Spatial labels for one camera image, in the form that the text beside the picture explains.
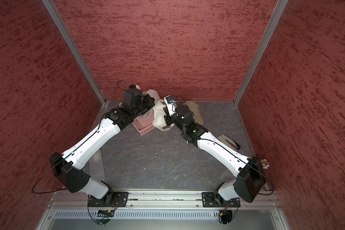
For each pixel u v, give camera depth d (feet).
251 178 1.31
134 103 1.83
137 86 2.24
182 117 1.75
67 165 1.33
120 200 2.43
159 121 2.38
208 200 2.40
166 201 2.44
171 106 1.98
